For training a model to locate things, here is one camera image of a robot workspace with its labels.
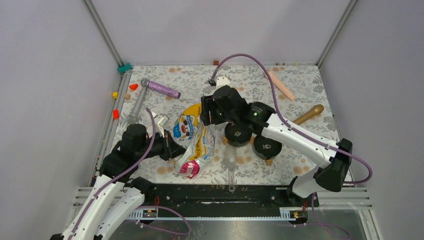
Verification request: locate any purple glitter toy microphone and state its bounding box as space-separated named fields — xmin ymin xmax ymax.
xmin=140 ymin=78 xmax=181 ymax=99

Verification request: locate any floral patterned table mat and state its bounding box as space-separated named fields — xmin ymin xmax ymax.
xmin=129 ymin=65 xmax=340 ymax=185

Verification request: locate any pink toy microphone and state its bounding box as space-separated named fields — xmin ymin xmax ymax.
xmin=263 ymin=70 xmax=295 ymax=101

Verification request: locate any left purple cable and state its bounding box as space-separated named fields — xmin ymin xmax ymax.
xmin=67 ymin=107 xmax=193 ymax=240

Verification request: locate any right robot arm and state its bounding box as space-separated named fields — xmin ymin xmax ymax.
xmin=200 ymin=85 xmax=352 ymax=206

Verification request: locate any red block on rail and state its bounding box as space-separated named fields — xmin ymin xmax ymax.
xmin=112 ymin=109 xmax=120 ymax=120

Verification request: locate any black bowl paw print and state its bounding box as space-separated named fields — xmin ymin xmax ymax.
xmin=224 ymin=123 xmax=253 ymax=147

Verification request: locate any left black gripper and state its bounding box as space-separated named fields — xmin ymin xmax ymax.
xmin=137 ymin=128 xmax=188 ymax=161

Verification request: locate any cat food bag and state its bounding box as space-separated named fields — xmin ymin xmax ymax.
xmin=172 ymin=103 xmax=215 ymax=179

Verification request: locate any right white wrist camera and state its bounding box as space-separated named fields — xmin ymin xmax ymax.
xmin=208 ymin=76 xmax=231 ymax=89

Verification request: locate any red triangular block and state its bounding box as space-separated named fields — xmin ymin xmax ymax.
xmin=128 ymin=83 xmax=139 ymax=91

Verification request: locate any teal plastic block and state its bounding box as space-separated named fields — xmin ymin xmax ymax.
xmin=117 ymin=63 xmax=132 ymax=74

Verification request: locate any purple cable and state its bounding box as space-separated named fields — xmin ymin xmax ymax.
xmin=67 ymin=107 xmax=193 ymax=240
xmin=208 ymin=53 xmax=374 ymax=239

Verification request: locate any grey toy microphone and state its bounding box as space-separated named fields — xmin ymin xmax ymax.
xmin=127 ymin=87 xmax=148 ymax=125

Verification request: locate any gold toy microphone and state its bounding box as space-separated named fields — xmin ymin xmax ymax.
xmin=293 ymin=104 xmax=325 ymax=125

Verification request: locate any black bowl fish print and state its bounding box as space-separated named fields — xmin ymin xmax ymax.
xmin=253 ymin=135 xmax=283 ymax=160

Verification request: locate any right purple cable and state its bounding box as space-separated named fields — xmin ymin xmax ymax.
xmin=208 ymin=53 xmax=374 ymax=239

